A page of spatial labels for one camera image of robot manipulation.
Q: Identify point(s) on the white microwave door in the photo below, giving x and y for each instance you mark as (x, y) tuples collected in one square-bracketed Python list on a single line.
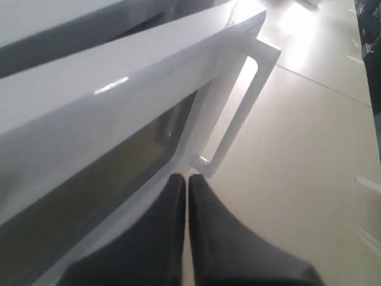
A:
[(89, 141)]

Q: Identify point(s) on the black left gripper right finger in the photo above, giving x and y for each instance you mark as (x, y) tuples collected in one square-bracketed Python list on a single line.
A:
[(226, 252)]

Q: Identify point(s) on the white Midea microwave oven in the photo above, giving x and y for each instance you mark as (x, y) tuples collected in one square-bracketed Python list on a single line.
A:
[(37, 32)]

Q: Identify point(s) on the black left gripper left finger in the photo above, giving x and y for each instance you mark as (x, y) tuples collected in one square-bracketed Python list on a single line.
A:
[(148, 253)]

